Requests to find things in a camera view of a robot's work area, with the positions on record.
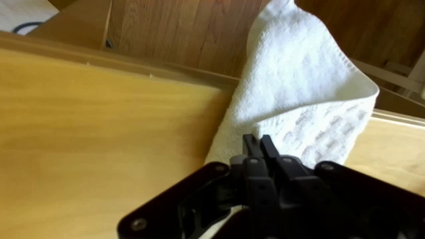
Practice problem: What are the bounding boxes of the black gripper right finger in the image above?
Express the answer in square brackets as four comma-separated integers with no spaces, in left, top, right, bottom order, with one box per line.
[259,133,425,239]

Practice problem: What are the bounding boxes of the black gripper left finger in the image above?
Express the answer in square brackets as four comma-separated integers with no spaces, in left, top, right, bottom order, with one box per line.
[117,133,278,239]

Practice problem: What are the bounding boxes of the white towel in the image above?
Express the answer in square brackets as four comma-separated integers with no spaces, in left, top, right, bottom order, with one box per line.
[204,0,382,171]

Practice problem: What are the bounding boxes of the light wooden table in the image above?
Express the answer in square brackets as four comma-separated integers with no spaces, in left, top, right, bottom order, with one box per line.
[0,31,425,239]

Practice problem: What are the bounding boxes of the blue cable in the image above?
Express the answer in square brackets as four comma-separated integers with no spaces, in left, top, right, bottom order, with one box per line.
[12,22,44,36]

